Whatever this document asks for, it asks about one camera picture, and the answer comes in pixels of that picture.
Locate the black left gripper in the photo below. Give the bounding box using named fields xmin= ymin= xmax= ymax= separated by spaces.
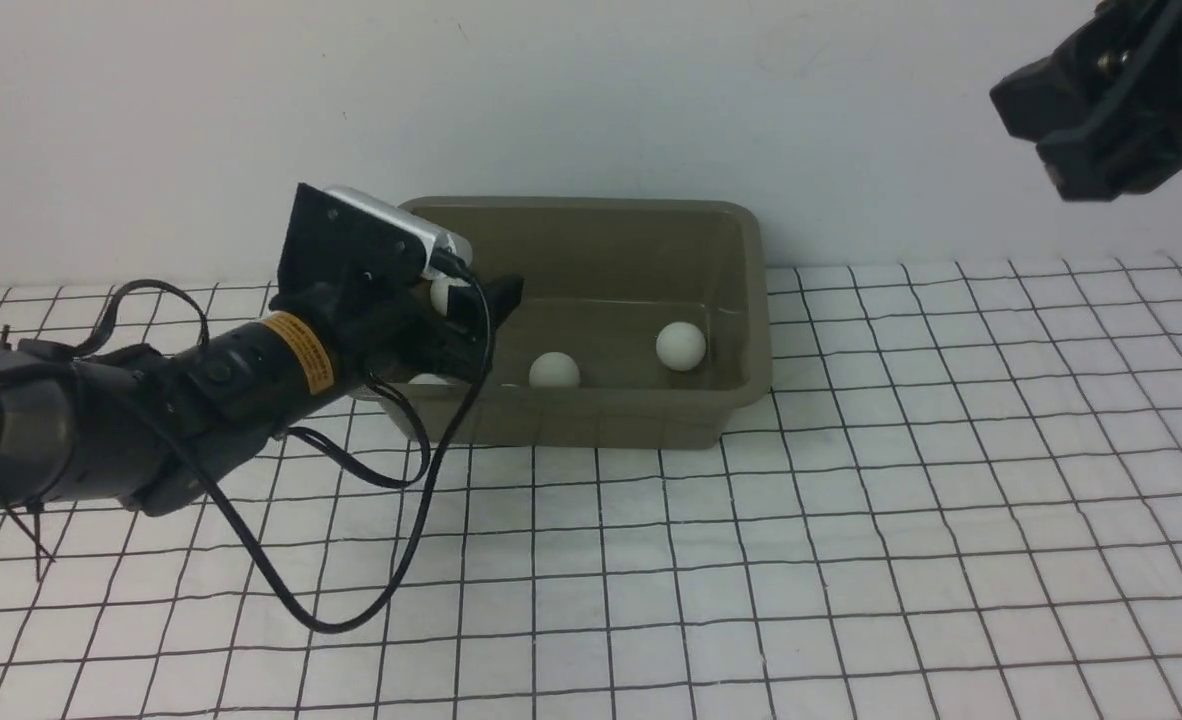
xmin=271 ymin=275 xmax=524 ymax=391

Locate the white ping-pong ball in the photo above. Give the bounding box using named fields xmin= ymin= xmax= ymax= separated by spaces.
xmin=655 ymin=322 xmax=707 ymax=372
xmin=407 ymin=372 xmax=454 ymax=385
xmin=528 ymin=351 xmax=582 ymax=388
xmin=428 ymin=275 xmax=469 ymax=316

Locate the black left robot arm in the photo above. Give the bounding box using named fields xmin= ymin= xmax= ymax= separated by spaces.
xmin=0 ymin=268 xmax=485 ymax=518

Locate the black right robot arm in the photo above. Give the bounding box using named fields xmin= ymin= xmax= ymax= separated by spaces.
xmin=989 ymin=1 xmax=1182 ymax=202

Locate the olive plastic storage bin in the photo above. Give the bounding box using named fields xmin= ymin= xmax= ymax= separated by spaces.
xmin=404 ymin=196 xmax=771 ymax=450

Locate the white black-grid tablecloth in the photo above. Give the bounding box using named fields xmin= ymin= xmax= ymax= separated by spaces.
xmin=0 ymin=257 xmax=1182 ymax=719

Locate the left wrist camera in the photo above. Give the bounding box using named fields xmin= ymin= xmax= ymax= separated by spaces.
xmin=277 ymin=183 xmax=475 ymax=293

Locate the black camera cable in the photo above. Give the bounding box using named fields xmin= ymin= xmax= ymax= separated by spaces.
xmin=91 ymin=249 xmax=496 ymax=635

